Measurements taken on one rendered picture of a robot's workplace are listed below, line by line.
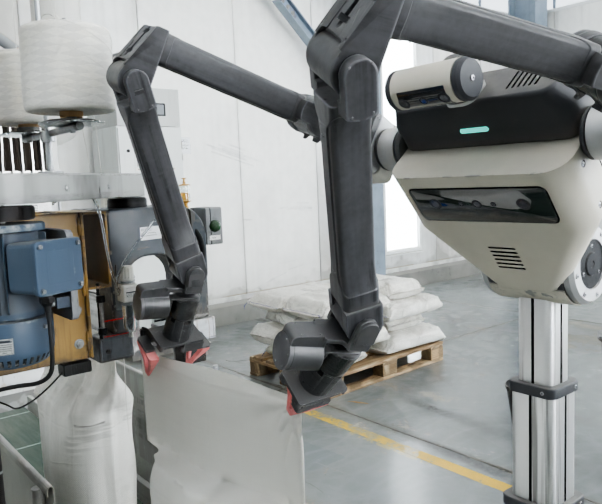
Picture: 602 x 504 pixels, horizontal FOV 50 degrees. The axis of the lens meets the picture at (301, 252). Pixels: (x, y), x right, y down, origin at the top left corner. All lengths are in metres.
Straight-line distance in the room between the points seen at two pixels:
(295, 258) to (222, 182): 1.21
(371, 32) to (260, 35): 6.11
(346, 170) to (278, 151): 5.99
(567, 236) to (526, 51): 0.44
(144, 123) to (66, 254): 0.26
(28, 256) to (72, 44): 0.38
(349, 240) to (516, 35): 0.32
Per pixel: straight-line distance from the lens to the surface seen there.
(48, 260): 1.14
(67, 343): 1.45
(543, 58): 0.88
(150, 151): 1.19
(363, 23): 0.71
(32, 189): 1.18
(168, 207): 1.23
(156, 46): 1.16
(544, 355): 1.42
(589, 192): 1.16
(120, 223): 1.46
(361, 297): 0.90
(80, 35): 1.26
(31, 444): 2.90
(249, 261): 6.55
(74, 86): 1.24
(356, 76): 0.71
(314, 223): 7.06
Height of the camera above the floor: 1.39
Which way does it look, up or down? 6 degrees down
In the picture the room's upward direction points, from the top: 2 degrees counter-clockwise
